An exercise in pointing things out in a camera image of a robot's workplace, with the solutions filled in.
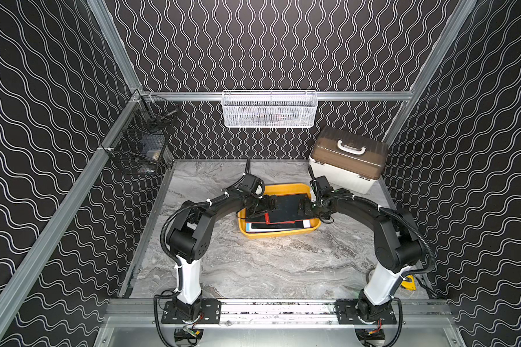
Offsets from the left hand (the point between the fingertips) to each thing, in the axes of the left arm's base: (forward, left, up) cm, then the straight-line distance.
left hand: (274, 207), depth 93 cm
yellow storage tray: (+14, -3, -6) cm, 15 cm away
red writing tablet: (-4, -11, -7) cm, 14 cm away
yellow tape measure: (-27, -51, -6) cm, 58 cm away
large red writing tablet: (0, -6, -2) cm, 6 cm away
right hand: (+1, -15, -3) cm, 15 cm away
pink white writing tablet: (-8, +10, -5) cm, 14 cm away
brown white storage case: (+20, -33, +10) cm, 40 cm away
